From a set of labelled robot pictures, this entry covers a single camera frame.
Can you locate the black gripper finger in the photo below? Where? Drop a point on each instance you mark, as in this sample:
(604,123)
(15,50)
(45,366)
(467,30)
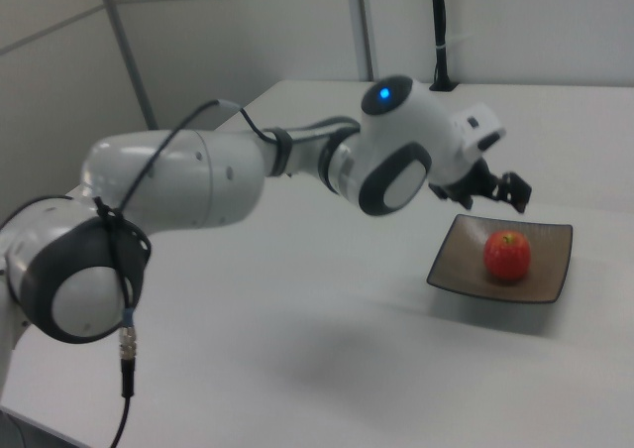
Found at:
(453,191)
(516,190)

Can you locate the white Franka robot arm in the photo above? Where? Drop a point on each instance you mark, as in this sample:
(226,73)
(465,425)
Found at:
(198,180)

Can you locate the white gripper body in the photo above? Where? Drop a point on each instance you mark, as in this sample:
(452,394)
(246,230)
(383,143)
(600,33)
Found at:
(478,126)

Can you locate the black camera stand with zip tie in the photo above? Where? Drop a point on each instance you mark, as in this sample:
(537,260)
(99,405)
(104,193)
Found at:
(440,22)

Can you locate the square brown ceramic plate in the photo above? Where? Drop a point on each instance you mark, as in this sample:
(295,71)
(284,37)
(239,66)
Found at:
(460,264)

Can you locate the red apple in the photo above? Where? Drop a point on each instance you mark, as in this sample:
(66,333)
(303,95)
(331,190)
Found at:
(506,257)

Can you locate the grey metal partition post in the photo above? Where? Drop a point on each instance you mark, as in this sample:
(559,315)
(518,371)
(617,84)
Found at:
(364,27)
(124,46)

